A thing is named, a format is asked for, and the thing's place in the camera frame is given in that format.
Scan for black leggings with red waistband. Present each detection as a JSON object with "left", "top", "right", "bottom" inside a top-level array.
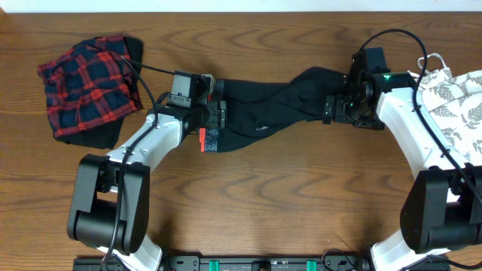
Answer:
[{"left": 200, "top": 67, "right": 346, "bottom": 153}]

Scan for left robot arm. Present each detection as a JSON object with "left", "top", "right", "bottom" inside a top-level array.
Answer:
[{"left": 67, "top": 72, "right": 226, "bottom": 270}]

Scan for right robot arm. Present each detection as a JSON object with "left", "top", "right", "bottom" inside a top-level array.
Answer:
[{"left": 323, "top": 48, "right": 481, "bottom": 270}]

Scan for white fern print garment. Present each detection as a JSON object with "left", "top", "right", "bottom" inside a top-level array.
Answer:
[{"left": 417, "top": 53, "right": 482, "bottom": 166}]

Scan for red navy plaid garment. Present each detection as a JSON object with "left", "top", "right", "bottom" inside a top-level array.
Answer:
[{"left": 37, "top": 35, "right": 143, "bottom": 139}]

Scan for left black cable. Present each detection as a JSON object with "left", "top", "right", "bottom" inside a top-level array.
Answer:
[{"left": 99, "top": 55, "right": 176, "bottom": 271}]

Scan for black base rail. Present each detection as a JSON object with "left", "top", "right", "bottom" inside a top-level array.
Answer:
[{"left": 72, "top": 248, "right": 377, "bottom": 271}]

